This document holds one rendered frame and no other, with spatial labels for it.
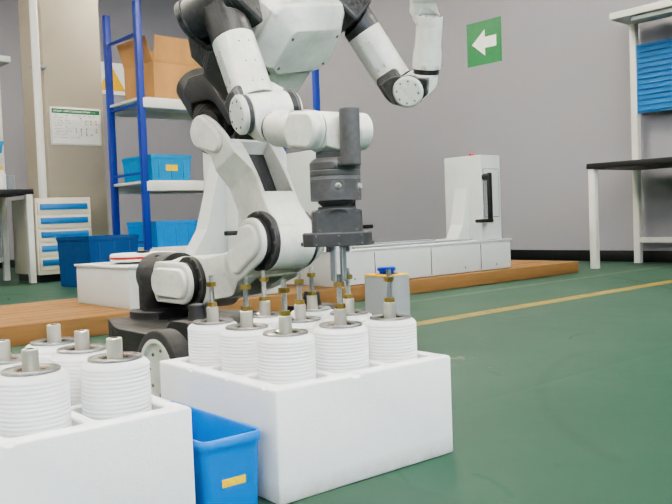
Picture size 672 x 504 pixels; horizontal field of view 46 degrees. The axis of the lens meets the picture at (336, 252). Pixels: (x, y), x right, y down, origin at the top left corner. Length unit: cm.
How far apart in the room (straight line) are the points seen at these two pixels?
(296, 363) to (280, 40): 80
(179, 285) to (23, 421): 109
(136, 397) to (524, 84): 645
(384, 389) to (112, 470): 49
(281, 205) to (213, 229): 201
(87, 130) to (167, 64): 148
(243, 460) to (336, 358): 24
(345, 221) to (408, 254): 315
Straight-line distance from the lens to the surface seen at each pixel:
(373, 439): 138
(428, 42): 202
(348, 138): 133
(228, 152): 195
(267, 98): 158
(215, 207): 389
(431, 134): 802
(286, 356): 128
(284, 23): 180
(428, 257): 462
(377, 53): 204
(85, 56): 809
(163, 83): 674
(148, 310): 236
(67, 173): 785
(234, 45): 166
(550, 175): 715
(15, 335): 324
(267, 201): 187
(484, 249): 501
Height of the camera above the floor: 44
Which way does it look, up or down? 2 degrees down
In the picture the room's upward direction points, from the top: 2 degrees counter-clockwise
